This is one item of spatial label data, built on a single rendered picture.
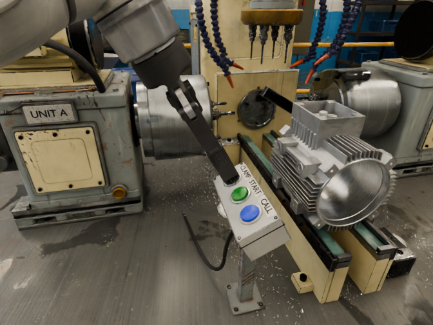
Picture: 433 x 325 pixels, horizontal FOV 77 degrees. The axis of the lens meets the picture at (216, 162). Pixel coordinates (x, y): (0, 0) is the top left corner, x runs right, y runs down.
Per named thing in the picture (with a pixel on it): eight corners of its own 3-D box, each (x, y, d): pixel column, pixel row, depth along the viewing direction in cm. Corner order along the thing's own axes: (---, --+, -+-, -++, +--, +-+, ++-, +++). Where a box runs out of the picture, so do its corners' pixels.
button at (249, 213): (241, 217, 42) (236, 209, 41) (258, 207, 42) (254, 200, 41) (247, 230, 40) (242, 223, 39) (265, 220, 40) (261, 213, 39)
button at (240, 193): (232, 198, 47) (228, 191, 46) (248, 189, 47) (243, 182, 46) (238, 209, 44) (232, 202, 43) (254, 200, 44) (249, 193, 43)
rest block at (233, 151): (218, 164, 108) (218, 137, 102) (234, 162, 109) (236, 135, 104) (221, 172, 103) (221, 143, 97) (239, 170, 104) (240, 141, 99)
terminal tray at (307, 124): (287, 131, 67) (291, 102, 63) (327, 128, 69) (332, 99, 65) (313, 153, 56) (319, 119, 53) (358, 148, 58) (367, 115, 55)
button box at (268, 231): (222, 196, 55) (210, 177, 52) (253, 178, 55) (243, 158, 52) (250, 263, 40) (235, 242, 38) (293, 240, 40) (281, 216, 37)
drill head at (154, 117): (109, 144, 97) (93, 71, 85) (210, 135, 104) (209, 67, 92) (98, 182, 76) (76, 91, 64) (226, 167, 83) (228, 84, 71)
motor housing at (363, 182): (265, 186, 73) (272, 118, 64) (330, 178, 77) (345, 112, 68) (301, 238, 56) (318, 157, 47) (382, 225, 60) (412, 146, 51)
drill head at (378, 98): (283, 129, 110) (290, 64, 98) (371, 121, 118) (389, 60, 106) (316, 157, 89) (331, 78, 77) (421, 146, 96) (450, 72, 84)
